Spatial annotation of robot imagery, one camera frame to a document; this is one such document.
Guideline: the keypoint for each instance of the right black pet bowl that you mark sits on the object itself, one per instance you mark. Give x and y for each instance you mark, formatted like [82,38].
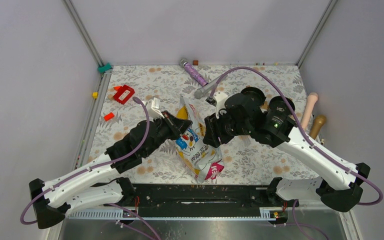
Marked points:
[278,104]

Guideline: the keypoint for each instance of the pink microphone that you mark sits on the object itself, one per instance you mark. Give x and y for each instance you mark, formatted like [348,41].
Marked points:
[311,100]

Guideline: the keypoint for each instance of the purple glitter microphone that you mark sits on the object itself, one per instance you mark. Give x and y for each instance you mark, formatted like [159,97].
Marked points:
[195,75]

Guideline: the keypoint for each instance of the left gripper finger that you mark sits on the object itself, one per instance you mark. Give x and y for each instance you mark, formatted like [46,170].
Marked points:
[176,133]
[174,122]

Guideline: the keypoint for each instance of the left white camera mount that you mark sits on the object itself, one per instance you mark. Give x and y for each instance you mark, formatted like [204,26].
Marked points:
[153,108]

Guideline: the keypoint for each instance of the cat food bag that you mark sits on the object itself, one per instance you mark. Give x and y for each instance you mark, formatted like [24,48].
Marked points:
[204,161]

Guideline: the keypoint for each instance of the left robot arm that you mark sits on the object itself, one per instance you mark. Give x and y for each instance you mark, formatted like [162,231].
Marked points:
[99,182]

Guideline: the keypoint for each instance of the red toy block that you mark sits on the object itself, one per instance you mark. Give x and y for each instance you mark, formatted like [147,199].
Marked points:
[123,94]

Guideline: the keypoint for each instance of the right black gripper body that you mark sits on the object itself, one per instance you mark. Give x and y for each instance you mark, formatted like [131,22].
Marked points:
[231,127]

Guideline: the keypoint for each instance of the black pet bowl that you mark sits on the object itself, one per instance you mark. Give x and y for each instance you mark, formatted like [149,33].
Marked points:
[255,93]
[278,104]

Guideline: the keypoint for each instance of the floral table mat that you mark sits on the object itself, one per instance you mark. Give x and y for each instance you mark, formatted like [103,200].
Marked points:
[252,164]

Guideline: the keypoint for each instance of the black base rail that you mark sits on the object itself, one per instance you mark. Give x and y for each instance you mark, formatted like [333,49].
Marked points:
[202,201]

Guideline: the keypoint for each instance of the left black pet bowl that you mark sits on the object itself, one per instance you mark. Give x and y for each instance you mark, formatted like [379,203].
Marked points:
[255,93]

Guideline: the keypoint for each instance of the grey microphone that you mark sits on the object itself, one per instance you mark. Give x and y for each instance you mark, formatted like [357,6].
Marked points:
[201,92]

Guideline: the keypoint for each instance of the gold microphone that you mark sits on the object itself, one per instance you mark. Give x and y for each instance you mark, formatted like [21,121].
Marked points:
[318,123]

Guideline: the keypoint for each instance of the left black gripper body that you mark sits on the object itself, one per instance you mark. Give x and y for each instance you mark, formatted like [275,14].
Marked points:
[164,133]

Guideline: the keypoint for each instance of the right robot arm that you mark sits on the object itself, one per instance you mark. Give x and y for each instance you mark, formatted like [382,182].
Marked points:
[337,184]

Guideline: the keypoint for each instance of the teal corner clip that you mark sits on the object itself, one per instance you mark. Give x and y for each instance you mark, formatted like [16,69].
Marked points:
[104,68]

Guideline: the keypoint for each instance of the small orange block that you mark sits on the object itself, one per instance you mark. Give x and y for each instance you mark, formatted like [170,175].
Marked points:
[109,116]

